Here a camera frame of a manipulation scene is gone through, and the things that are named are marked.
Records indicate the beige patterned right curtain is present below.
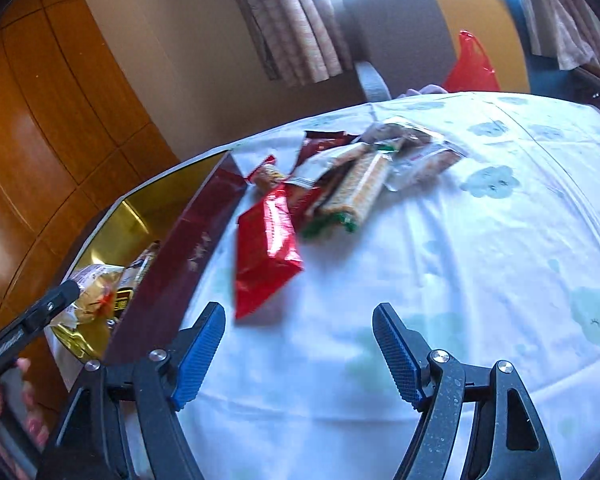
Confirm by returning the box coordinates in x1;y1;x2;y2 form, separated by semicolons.
521;0;600;70

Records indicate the yellow-white snack bag in box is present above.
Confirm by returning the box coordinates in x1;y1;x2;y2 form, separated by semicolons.
50;263;124;330

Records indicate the beige patterned curtain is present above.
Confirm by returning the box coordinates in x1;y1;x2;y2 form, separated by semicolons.
521;0;600;70
236;0;352;87

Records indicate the white snack bar packet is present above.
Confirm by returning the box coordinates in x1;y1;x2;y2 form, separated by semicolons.
385;141;467;192

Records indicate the green-ended cracker roll packet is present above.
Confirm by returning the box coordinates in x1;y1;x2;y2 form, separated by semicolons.
300;151;393;240

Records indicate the silver white snack packet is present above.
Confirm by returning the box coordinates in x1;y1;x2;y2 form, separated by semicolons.
284;142;370;190

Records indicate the grey yellow blue sofa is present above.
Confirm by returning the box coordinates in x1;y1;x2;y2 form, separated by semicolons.
342;0;574;102

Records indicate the clear wrapped biscuit packet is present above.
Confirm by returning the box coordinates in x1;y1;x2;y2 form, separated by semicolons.
114;240;161;320

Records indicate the clear orange-edged snack bag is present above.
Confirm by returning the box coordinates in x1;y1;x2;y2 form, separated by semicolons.
360;116;434;148

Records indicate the beige patterned left curtain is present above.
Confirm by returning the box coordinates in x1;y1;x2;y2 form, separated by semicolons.
236;0;352;87

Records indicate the red plastic bag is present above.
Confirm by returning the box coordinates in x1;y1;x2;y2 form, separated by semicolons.
443;30;501;92

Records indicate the white cloud-print tablecloth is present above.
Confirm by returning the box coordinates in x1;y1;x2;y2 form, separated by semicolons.
180;93;600;479

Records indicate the pink cloth on sofa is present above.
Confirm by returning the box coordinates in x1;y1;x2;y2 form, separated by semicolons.
399;84;448;99

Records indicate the brown wooden wardrobe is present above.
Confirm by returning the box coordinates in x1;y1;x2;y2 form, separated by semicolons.
0;0;182;411

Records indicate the person's hand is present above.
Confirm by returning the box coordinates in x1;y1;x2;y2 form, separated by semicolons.
0;358;50;479

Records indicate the dark red gold box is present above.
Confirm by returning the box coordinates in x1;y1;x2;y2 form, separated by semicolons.
47;151;247;382

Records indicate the dark red foil snack packet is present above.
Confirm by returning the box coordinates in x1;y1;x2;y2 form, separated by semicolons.
294;130;358;170

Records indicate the long red foil snack packet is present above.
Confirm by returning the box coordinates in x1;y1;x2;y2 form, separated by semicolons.
235;184;303;320

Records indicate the small red white snack packet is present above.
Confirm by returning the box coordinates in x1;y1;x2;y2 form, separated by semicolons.
247;155;286;195

